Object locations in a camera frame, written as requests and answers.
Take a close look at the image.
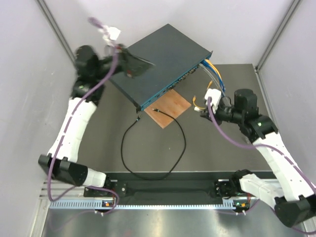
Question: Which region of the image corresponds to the blue ethernet cable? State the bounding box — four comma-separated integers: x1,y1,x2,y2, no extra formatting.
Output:
200,60,227,97

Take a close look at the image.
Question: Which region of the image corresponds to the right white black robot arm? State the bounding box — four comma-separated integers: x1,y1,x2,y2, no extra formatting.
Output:
200,89,316,228

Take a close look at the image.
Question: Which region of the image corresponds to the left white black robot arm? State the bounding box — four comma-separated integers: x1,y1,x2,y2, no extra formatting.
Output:
38,44,153,196

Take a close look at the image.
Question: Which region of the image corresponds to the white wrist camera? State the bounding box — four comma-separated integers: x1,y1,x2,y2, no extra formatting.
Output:
204,88,222,114
98,25,121,46

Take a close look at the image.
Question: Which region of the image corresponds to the white slotted cable duct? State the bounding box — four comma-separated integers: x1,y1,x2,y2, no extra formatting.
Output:
49,199,250,210

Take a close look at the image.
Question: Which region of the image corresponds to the wooden board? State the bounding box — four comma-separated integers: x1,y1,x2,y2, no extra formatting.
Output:
144,89,192,129

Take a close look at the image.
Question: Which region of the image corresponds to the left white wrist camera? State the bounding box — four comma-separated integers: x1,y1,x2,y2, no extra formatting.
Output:
98,25,121,46

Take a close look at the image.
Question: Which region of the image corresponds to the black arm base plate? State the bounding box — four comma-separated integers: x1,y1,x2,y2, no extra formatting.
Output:
83,171,262,199

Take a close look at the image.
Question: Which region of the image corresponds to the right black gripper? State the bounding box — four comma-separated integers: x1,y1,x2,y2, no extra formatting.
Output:
201,99,243,125

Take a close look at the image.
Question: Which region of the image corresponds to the black patch cable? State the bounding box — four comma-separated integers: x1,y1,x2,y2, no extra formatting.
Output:
120,108,187,180

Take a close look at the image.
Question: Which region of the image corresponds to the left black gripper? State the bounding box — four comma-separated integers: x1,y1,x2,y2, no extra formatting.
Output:
92,42,154,80

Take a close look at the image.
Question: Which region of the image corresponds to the yellow ethernet cable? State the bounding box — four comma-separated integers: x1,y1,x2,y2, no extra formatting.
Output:
192,58,224,111

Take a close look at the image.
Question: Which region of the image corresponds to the grey ethernet cable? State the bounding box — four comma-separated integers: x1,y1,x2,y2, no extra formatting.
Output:
201,66,228,99

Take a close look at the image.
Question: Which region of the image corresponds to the dark blue network switch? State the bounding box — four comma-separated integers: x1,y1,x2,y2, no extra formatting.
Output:
110,24,212,112

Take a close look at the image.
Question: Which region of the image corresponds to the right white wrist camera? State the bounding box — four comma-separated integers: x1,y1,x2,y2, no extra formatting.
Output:
204,88,222,114

